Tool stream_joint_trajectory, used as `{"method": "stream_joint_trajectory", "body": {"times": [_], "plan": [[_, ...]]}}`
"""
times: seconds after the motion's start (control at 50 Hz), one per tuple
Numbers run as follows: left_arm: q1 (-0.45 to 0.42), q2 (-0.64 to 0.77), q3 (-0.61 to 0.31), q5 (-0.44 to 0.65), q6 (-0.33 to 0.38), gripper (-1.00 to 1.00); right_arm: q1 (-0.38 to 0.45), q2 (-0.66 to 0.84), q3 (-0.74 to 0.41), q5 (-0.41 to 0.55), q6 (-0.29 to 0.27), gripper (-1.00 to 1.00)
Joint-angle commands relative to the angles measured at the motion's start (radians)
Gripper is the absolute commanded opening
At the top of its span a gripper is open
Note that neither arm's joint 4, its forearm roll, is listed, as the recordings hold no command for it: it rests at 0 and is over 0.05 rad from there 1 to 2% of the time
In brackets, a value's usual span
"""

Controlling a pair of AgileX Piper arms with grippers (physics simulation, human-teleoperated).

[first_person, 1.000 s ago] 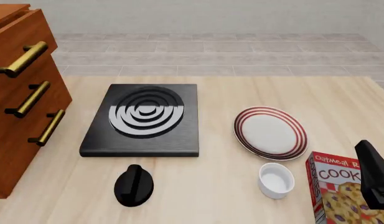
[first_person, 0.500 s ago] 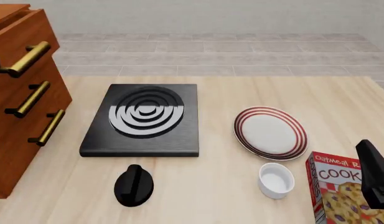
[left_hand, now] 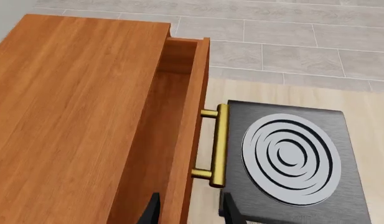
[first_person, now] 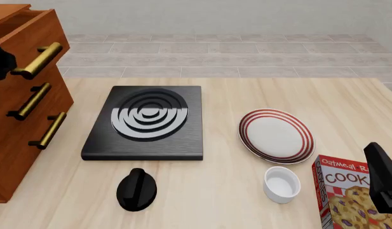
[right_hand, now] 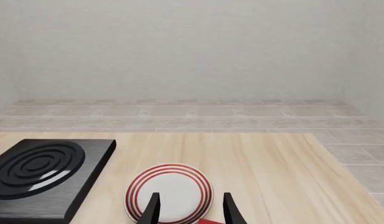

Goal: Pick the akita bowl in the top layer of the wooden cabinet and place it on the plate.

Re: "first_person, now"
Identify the small white ramekin bowl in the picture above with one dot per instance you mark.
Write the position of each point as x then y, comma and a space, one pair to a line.
281, 186

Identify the flat black stove plate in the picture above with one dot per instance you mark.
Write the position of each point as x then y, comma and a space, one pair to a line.
145, 145

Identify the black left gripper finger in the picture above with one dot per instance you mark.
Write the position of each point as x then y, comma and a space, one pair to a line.
2, 63

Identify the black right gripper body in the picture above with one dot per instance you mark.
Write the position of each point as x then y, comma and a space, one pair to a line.
391, 201

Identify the red oatmeal cookie box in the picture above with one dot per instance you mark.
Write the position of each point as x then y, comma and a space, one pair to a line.
345, 179

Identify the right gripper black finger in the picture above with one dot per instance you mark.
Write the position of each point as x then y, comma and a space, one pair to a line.
381, 167

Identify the round black stove knob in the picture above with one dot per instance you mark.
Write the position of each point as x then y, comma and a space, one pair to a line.
137, 190

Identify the wooden cabinet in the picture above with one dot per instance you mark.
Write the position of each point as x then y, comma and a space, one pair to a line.
5, 171

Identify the open wooden drawer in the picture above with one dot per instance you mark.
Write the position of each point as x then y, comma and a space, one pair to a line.
40, 31

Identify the closed wooden drawer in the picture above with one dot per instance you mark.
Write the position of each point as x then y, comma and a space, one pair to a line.
17, 164
59, 90

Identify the white plate with red rings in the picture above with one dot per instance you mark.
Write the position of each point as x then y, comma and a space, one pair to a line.
276, 137

